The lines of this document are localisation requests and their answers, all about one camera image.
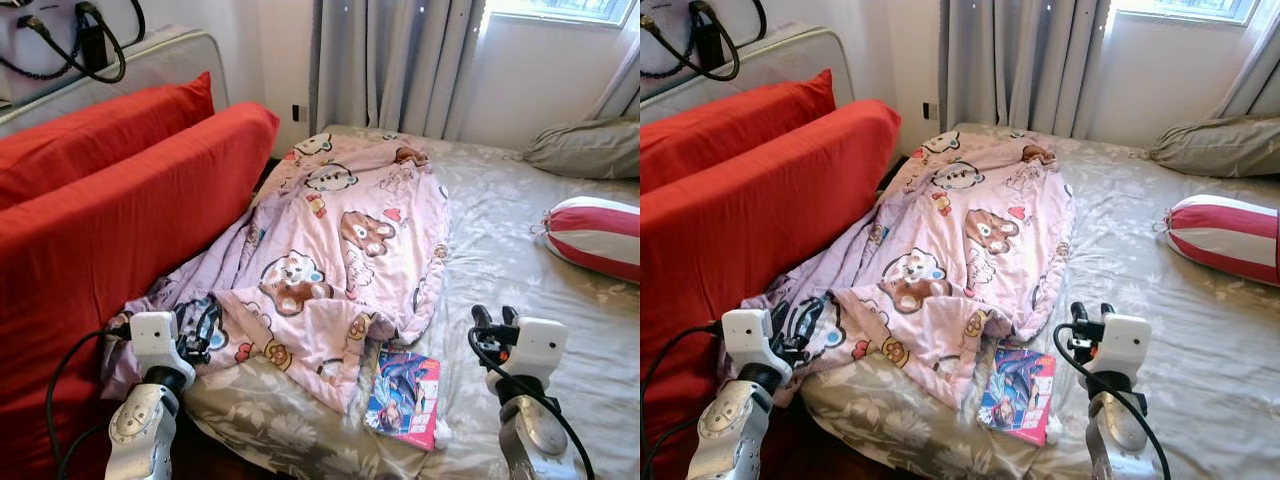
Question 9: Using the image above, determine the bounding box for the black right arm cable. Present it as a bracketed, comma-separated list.
[1052, 322, 1171, 480]
[468, 325, 596, 480]

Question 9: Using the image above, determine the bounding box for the black power adapter cable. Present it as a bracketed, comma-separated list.
[0, 0, 148, 84]
[640, 0, 768, 83]

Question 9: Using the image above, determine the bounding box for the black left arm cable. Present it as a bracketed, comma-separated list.
[640, 320, 726, 480]
[45, 320, 136, 480]

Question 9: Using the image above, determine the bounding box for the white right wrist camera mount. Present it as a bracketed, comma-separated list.
[488, 317, 569, 398]
[1088, 314, 1153, 393]

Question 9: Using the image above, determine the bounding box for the colourful comic book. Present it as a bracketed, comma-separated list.
[362, 345, 442, 453]
[977, 343, 1057, 447]

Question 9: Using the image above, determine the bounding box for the white upright mattress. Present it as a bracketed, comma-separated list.
[0, 27, 229, 136]
[640, 25, 856, 126]

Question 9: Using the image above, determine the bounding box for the flat red covered cushion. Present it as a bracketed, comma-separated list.
[640, 68, 837, 196]
[0, 72, 216, 211]

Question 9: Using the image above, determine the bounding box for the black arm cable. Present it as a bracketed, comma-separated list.
[640, 320, 726, 480]
[1052, 322, 1171, 480]
[468, 325, 596, 480]
[45, 320, 136, 480]

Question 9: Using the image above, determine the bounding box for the grey floral bedsheet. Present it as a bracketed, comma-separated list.
[180, 122, 641, 480]
[800, 122, 1280, 480]

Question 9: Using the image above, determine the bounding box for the pink cartoon bear blanket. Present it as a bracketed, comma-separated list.
[740, 130, 1076, 411]
[100, 130, 451, 416]

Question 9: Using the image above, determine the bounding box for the grey pillow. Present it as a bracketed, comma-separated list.
[522, 117, 641, 181]
[1145, 115, 1280, 179]

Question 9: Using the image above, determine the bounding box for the white plastic device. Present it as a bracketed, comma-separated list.
[640, 0, 701, 97]
[0, 0, 91, 103]

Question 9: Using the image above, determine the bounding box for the red white striped bolster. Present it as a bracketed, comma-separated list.
[1163, 194, 1280, 288]
[540, 196, 641, 285]

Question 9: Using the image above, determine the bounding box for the bright window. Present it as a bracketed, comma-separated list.
[487, 0, 637, 28]
[1112, 0, 1259, 26]

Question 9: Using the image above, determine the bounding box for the large red covered mattress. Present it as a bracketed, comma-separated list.
[0, 100, 281, 480]
[640, 98, 901, 480]

